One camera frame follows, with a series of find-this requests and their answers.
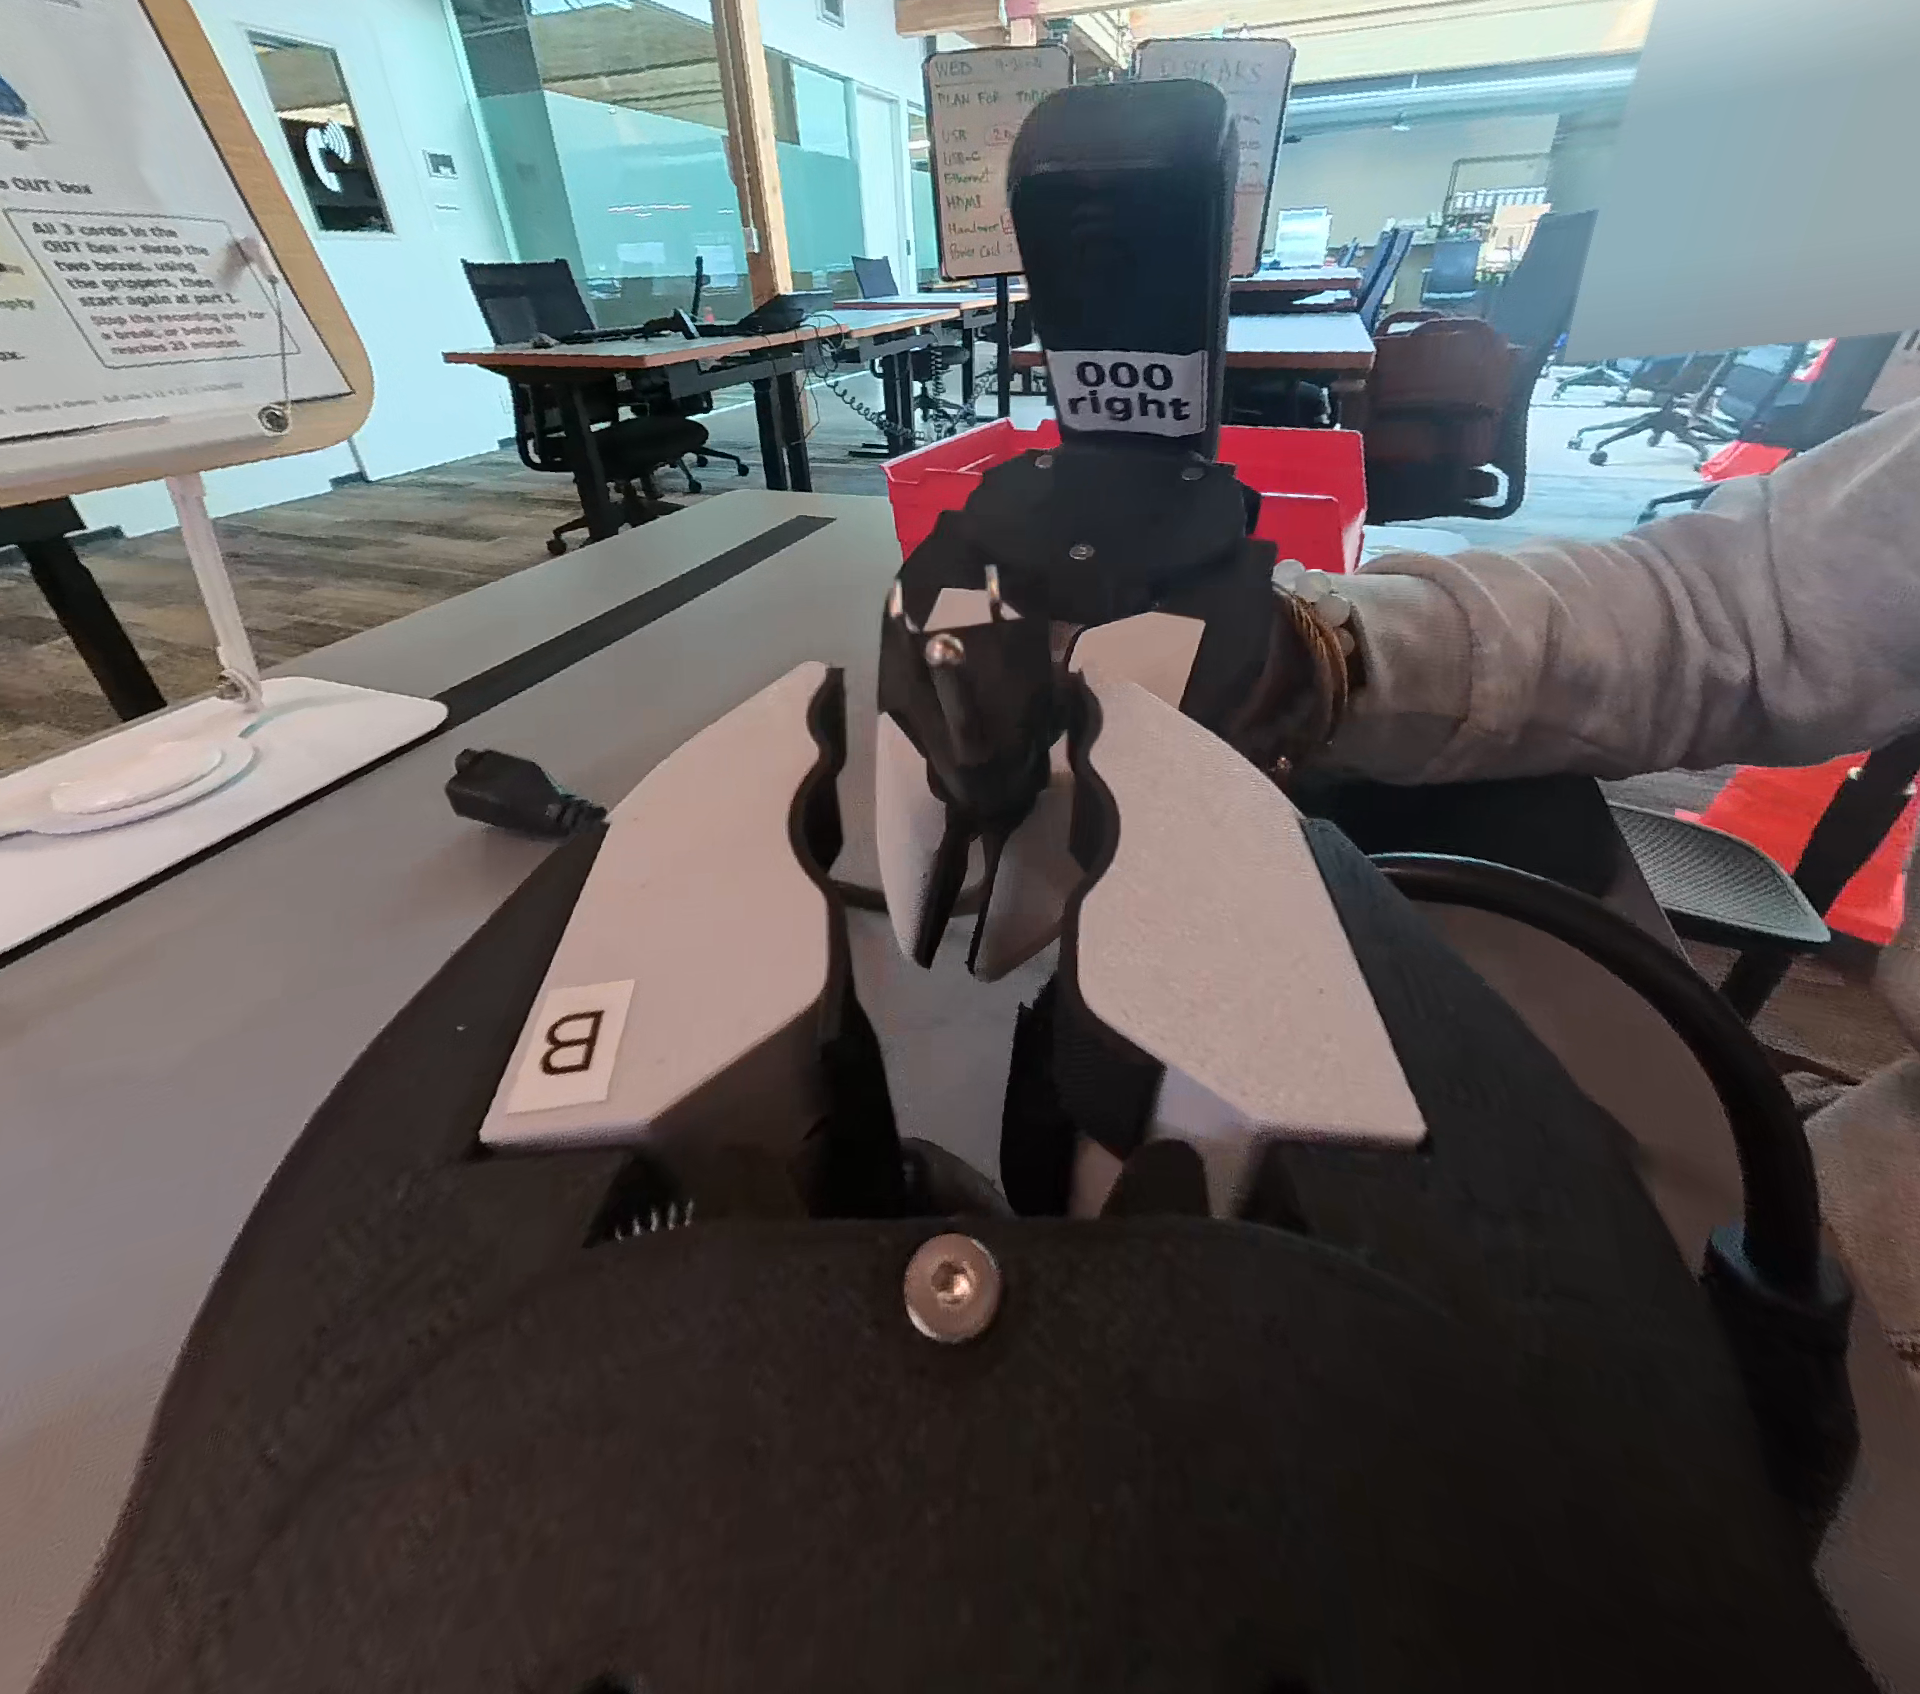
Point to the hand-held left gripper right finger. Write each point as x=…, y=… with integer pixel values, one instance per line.
x=1246, y=960

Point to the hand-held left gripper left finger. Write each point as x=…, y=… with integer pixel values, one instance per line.
x=689, y=960

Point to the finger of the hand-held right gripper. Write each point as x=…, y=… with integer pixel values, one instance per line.
x=1035, y=898
x=900, y=838

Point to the person's right forearm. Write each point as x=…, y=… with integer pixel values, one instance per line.
x=1649, y=613

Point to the whiteboard with handwriting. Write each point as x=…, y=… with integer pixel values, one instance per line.
x=1259, y=98
x=975, y=166

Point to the wood edged office desk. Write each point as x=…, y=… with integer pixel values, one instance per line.
x=647, y=349
x=1305, y=340

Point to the red plastic bin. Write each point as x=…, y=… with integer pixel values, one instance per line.
x=1305, y=493

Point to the brown office chair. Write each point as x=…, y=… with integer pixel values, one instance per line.
x=1439, y=403

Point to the black office chair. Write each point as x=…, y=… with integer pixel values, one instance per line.
x=1545, y=286
x=525, y=314

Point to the grey mesh office chair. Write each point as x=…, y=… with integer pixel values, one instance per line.
x=1723, y=876

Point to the glass partition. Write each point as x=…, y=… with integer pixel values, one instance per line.
x=647, y=150

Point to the row of black office chairs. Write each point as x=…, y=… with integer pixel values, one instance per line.
x=1667, y=403

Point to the red grey striped cloth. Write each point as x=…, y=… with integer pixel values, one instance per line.
x=1785, y=808

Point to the door window with phone sign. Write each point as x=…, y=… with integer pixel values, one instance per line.
x=329, y=158

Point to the instruction board on white stand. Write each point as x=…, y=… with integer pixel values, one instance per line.
x=134, y=225

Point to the wooden support post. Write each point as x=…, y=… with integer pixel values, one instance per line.
x=733, y=76

